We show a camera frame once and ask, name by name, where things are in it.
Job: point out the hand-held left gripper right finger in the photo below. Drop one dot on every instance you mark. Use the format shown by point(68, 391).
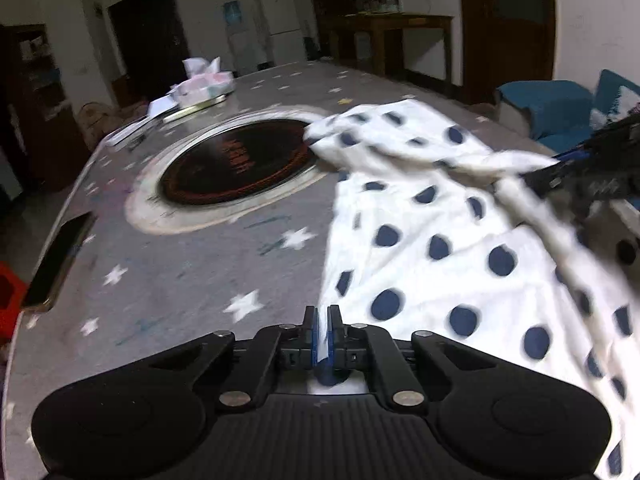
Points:
point(334, 332)

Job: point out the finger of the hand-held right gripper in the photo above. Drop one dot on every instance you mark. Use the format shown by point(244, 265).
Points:
point(555, 175)

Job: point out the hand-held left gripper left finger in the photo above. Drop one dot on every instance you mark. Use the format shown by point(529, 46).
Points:
point(312, 332)

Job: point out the white polka dot cloth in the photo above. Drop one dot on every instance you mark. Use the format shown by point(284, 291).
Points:
point(425, 270)

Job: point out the blue cushion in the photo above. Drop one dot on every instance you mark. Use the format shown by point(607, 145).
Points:
point(615, 95)

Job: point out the blue sofa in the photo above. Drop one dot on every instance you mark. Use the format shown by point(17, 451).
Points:
point(545, 105)

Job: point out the grey star-printed tablecloth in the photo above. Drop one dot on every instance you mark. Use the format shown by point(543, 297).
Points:
point(175, 280)

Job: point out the brown wooden door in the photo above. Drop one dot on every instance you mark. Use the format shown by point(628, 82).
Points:
point(505, 25)

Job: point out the round built-in induction cooker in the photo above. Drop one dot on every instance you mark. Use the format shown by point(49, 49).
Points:
point(240, 160)

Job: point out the wooden side table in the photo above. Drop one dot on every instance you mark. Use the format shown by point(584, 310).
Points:
point(390, 22)

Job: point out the black smartphone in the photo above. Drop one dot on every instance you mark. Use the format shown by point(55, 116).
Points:
point(55, 260)

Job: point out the tissue pack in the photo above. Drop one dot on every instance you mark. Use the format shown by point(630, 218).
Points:
point(205, 85)

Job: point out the white papers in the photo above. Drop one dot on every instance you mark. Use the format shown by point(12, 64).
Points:
point(130, 132)

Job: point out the water dispenser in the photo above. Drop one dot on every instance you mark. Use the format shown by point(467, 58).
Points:
point(245, 50)

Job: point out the red plastic stool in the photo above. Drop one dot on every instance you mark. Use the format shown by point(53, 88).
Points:
point(10, 300)

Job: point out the white refrigerator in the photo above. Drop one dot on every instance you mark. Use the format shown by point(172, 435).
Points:
point(282, 25)

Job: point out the dark wooden door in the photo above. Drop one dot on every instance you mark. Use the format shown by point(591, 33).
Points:
point(147, 40)

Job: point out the dark wooden bookshelf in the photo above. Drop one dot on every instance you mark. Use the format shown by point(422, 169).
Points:
point(35, 110)

